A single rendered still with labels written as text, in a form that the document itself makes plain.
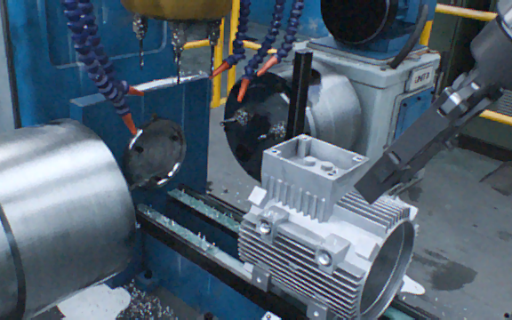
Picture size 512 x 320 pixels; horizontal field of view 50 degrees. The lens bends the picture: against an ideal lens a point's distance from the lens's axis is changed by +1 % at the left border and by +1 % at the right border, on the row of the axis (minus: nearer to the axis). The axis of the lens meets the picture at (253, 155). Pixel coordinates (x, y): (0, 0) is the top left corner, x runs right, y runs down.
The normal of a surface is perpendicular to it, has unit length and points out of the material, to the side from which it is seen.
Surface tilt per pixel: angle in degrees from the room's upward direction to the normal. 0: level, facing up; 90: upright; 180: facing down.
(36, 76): 90
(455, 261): 0
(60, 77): 90
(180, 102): 90
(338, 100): 54
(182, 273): 90
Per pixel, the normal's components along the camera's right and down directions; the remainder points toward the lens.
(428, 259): 0.07, -0.90
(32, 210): 0.65, -0.26
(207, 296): -0.66, 0.27
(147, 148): 0.75, 0.33
